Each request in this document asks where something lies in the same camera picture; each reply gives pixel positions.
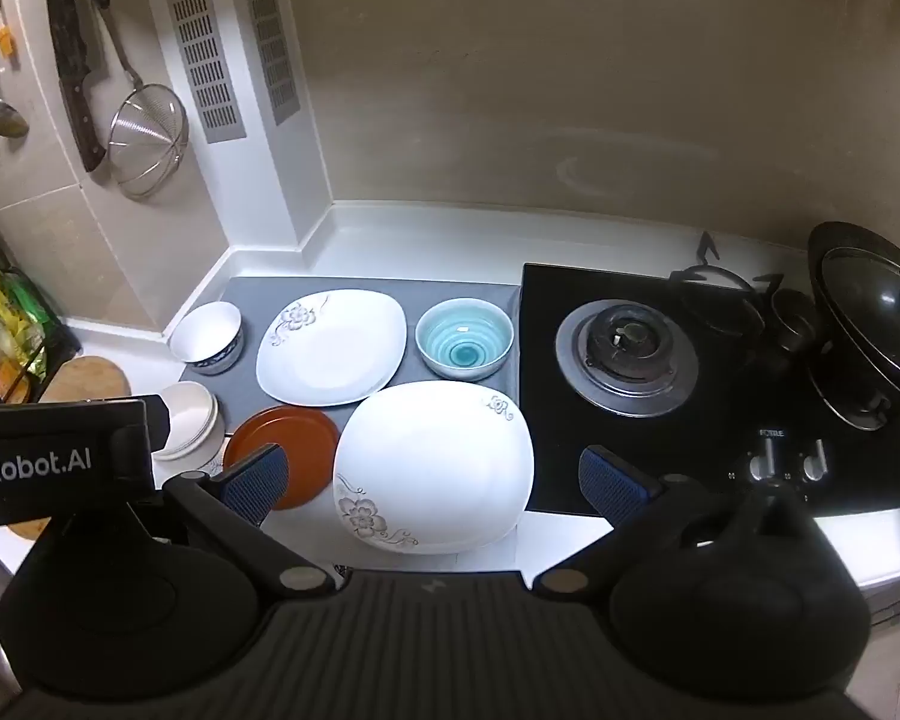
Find white bowl with blue pattern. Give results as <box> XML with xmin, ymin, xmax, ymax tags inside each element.
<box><xmin>167</xmin><ymin>301</ymin><xmax>244</xmax><ymax>377</ymax></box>

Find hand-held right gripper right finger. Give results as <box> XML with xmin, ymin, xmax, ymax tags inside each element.
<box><xmin>531</xmin><ymin>445</ymin><xmax>762</xmax><ymax>602</ymax></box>

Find black glass gas stove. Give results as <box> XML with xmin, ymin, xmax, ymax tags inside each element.
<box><xmin>516</xmin><ymin>262</ymin><xmax>900</xmax><ymax>518</ymax></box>

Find brown round plate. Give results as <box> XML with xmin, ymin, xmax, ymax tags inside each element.
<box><xmin>223</xmin><ymin>405</ymin><xmax>342</xmax><ymax>512</ymax></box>

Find black wok with lid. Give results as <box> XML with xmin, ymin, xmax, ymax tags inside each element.
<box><xmin>808</xmin><ymin>222</ymin><xmax>900</xmax><ymax>415</ymax></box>

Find wooden cutting board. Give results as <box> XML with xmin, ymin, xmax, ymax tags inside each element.
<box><xmin>37</xmin><ymin>356</ymin><xmax>132</xmax><ymax>404</ymax></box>

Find dark cleaver knife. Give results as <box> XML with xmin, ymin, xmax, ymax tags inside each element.
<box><xmin>45</xmin><ymin>0</ymin><xmax>107</xmax><ymax>173</ymax></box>

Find cream bowl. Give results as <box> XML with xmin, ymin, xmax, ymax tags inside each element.
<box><xmin>150</xmin><ymin>381</ymin><xmax>226</xmax><ymax>464</ymax></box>

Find silver gas stove burner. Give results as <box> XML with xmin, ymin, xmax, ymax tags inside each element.
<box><xmin>555</xmin><ymin>300</ymin><xmax>700</xmax><ymax>419</ymax></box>
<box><xmin>804</xmin><ymin>360</ymin><xmax>897</xmax><ymax>433</ymax></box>

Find metal mesh strainer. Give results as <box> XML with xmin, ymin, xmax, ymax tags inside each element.
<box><xmin>79</xmin><ymin>0</ymin><xmax>191</xmax><ymax>202</ymax></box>

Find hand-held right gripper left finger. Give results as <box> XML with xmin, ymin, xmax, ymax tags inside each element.
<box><xmin>161</xmin><ymin>442</ymin><xmax>342</xmax><ymax>605</ymax></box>

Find teal glazed bowl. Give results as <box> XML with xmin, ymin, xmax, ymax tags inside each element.
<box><xmin>415</xmin><ymin>298</ymin><xmax>515</xmax><ymax>382</ymax></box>

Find grey mat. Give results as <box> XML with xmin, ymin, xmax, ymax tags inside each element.
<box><xmin>180</xmin><ymin>276</ymin><xmax>522</xmax><ymax>421</ymax></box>

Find black pot support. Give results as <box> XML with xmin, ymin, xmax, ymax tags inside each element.
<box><xmin>667</xmin><ymin>231</ymin><xmax>785</xmax><ymax>346</ymax></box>

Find white square floral plate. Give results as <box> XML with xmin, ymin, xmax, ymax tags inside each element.
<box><xmin>255</xmin><ymin>289</ymin><xmax>408</xmax><ymax>407</ymax></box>
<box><xmin>332</xmin><ymin>380</ymin><xmax>536</xmax><ymax>556</ymax></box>

